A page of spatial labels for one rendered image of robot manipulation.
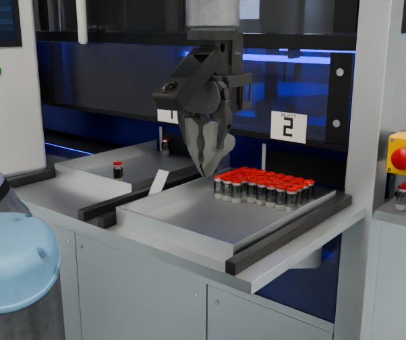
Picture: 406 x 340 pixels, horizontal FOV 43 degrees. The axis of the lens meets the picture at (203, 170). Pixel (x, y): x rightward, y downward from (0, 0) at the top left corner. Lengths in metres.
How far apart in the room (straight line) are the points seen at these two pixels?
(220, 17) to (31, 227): 0.36
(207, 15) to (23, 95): 0.95
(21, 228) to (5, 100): 1.00
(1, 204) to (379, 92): 0.69
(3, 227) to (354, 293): 0.77
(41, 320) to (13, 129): 1.07
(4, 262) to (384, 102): 0.74
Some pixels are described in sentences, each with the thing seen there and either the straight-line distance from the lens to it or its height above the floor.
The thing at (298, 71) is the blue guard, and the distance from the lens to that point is 1.09.
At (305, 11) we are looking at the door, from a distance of 1.10.
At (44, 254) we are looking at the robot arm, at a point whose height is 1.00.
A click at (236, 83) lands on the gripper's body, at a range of 0.75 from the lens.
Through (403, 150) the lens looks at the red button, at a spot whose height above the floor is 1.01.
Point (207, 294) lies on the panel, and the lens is 1.40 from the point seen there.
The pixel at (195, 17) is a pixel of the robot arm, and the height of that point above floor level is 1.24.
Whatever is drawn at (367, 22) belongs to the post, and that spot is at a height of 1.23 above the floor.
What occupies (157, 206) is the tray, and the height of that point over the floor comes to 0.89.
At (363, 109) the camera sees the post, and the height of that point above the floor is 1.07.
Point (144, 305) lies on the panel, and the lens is 1.59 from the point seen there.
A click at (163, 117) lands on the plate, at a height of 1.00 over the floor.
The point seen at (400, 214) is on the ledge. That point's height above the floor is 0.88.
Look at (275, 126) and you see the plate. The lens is 1.13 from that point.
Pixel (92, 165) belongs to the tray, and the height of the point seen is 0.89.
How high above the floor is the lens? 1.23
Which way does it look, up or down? 16 degrees down
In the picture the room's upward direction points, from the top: straight up
